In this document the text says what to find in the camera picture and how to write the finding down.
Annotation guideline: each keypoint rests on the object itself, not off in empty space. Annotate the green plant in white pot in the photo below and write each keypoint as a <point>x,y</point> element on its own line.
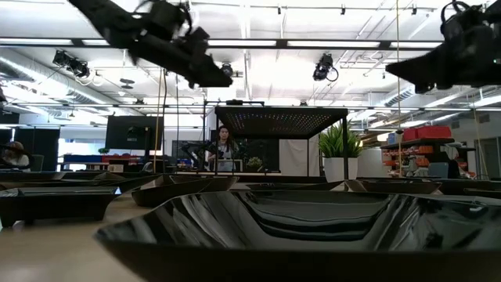
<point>338,168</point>

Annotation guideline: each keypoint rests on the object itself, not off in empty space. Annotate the black ceiling spotlight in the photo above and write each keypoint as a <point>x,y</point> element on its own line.
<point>228,70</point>
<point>80,68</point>
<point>323,66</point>
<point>62,58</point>

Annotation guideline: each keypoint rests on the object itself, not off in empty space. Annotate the black perforated metal shelf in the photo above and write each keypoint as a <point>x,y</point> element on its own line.
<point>282,121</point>

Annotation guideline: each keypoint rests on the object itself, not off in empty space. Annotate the black ceiling disc fixture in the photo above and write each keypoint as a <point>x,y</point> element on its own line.
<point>127,81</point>

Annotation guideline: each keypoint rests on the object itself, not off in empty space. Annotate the black monitor on stand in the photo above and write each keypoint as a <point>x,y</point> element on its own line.
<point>125,133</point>

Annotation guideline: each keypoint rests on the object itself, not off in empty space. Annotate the black room partition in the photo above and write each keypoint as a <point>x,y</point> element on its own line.
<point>39,149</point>

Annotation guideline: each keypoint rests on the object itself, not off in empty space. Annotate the black wavy mini plate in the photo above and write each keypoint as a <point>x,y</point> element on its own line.
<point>274,266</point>

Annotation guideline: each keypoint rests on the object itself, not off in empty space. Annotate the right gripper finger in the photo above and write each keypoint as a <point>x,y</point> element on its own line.
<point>422,70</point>

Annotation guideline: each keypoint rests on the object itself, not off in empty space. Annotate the black square mini plate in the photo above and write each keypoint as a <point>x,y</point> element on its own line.
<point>131,185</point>
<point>391,187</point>
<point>55,207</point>

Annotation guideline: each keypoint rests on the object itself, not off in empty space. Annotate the black aluminium table frame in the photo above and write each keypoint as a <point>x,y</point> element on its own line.
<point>297,178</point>

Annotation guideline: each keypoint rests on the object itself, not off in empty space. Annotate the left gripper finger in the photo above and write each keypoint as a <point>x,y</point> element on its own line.
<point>188,70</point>

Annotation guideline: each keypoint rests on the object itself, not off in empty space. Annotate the storage shelving with orange parts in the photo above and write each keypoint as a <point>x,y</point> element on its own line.
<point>422,160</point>

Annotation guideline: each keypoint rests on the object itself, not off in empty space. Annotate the black bar with light panels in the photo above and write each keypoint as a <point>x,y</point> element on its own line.
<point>332,44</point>

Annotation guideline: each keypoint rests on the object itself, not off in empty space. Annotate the small potted plant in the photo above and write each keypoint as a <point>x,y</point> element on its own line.
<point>254,163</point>

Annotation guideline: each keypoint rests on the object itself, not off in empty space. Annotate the red storage bin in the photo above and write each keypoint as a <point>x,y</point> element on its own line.
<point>430,133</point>

